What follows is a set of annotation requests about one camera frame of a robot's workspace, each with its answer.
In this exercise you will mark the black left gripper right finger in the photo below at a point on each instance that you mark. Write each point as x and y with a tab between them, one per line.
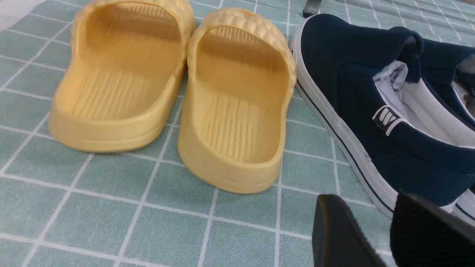
424	235

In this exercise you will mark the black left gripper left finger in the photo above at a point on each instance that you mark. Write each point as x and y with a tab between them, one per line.
337	239

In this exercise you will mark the navy canvas shoe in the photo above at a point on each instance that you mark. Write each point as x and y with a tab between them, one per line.
353	78
442	110

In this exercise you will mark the metal shoe rack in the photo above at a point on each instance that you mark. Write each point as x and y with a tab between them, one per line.
311	8

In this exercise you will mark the right yellow slipper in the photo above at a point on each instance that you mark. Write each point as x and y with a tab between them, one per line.
241	78

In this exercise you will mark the yellow slipper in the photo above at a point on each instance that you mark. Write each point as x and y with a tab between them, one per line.
241	78
128	58

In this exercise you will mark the left yellow slipper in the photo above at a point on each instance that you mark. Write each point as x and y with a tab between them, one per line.
128	58

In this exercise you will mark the green checkered tablecloth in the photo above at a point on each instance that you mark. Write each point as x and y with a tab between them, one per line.
65	208

